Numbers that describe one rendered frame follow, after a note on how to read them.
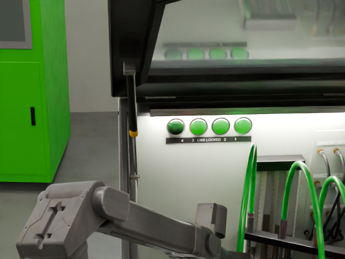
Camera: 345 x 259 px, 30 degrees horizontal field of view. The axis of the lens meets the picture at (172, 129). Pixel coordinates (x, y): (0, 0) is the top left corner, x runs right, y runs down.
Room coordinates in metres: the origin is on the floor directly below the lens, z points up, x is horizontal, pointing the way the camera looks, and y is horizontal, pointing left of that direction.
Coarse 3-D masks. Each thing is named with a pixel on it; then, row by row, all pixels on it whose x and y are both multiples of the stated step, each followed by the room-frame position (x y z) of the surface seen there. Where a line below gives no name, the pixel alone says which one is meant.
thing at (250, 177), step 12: (252, 144) 1.37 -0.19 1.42; (252, 156) 1.32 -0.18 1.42; (252, 168) 1.49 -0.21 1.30; (252, 180) 1.50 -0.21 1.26; (252, 192) 1.50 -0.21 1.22; (252, 204) 1.50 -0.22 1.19; (240, 216) 1.19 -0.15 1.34; (252, 216) 1.50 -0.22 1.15; (240, 228) 1.17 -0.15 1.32; (240, 240) 1.15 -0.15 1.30
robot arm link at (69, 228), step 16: (48, 192) 0.77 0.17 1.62; (64, 192) 0.76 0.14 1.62; (80, 192) 0.75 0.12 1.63; (48, 208) 0.74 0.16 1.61; (64, 208) 0.73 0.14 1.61; (80, 208) 0.72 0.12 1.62; (32, 224) 0.72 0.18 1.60; (48, 224) 0.72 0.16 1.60; (64, 224) 0.70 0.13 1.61; (80, 224) 0.71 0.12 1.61; (96, 224) 0.74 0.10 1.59; (32, 240) 0.69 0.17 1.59; (48, 240) 0.68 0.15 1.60; (64, 240) 0.67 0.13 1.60; (80, 240) 0.70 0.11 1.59; (32, 256) 0.69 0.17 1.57; (48, 256) 0.68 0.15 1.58; (64, 256) 0.67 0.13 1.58; (80, 256) 0.69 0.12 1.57
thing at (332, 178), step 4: (332, 176) 1.38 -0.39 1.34; (328, 180) 1.40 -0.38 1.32; (332, 180) 1.37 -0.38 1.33; (336, 180) 1.35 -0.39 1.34; (340, 180) 1.35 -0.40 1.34; (324, 184) 1.42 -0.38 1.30; (328, 184) 1.41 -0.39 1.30; (336, 184) 1.34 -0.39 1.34; (340, 184) 1.33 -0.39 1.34; (324, 188) 1.42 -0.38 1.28; (340, 188) 1.32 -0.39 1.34; (344, 188) 1.32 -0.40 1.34; (324, 192) 1.42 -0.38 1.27; (340, 192) 1.31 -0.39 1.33; (344, 192) 1.30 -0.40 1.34; (320, 196) 1.43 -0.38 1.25; (324, 196) 1.43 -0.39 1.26; (344, 196) 1.29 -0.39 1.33; (320, 200) 1.43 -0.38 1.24; (344, 200) 1.28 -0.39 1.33; (320, 204) 1.44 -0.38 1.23; (344, 204) 1.28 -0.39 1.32; (320, 208) 1.44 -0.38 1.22; (320, 212) 1.44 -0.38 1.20; (316, 236) 1.44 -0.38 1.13; (316, 240) 1.44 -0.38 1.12; (312, 244) 1.45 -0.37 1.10; (316, 244) 1.44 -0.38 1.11
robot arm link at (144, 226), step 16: (96, 192) 0.75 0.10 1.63; (112, 192) 0.76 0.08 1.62; (96, 208) 0.74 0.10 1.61; (112, 208) 0.75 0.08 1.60; (128, 208) 0.79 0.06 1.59; (144, 208) 0.88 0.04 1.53; (112, 224) 0.78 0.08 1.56; (128, 224) 0.82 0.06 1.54; (144, 224) 0.86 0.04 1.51; (160, 224) 0.90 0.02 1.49; (176, 224) 0.95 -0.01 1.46; (192, 224) 0.99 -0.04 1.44; (128, 240) 0.86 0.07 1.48; (144, 240) 0.87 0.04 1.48; (160, 240) 0.89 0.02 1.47; (176, 240) 0.93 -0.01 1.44; (192, 240) 0.97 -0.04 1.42; (176, 256) 0.99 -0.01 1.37; (192, 256) 0.98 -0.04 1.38; (208, 256) 1.00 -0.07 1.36
